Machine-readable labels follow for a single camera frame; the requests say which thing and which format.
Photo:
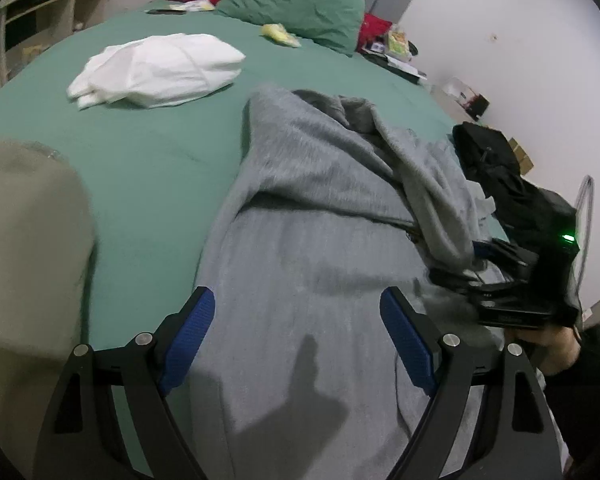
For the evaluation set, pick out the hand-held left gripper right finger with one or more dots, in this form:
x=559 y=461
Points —
x=405 y=332

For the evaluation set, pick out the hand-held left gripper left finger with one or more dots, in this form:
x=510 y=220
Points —
x=192 y=332

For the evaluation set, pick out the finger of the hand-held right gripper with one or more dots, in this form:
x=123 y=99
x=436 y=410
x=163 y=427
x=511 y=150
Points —
x=482 y=249
x=452 y=278

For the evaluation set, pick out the grey sweatshirt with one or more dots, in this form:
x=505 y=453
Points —
x=305 y=260

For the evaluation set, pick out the person's right forearm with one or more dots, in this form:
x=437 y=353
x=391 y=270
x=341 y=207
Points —
x=590 y=400

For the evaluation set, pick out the person's right hand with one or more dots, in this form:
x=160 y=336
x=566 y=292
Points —
x=550 y=347

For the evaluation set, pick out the black bag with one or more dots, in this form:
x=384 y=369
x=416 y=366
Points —
x=495 y=170

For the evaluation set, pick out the cardboard box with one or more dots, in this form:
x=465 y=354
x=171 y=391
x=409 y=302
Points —
x=519 y=155

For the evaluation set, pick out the dark red box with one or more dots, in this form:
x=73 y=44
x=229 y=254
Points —
x=475 y=106

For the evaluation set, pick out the white tissue box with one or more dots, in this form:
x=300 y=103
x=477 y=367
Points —
x=455 y=87

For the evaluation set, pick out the bed with green sheet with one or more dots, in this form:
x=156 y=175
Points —
x=145 y=170

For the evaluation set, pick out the beige cloth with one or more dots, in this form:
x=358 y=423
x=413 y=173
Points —
x=25 y=270

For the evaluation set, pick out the pile of small bedside things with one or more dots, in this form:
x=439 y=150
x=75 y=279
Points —
x=392 y=47

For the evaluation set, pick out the white folded garment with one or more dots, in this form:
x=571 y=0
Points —
x=160 y=70

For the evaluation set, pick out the yellow packet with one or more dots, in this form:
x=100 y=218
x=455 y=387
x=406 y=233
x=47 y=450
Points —
x=280 y=35

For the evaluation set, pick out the green pillow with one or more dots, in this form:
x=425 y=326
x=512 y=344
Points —
x=300 y=2

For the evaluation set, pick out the black remote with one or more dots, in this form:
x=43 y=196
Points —
x=162 y=11

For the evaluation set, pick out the yellow white booklet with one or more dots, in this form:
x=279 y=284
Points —
x=195 y=5

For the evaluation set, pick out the wooden shelf unit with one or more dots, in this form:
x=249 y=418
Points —
x=35 y=15

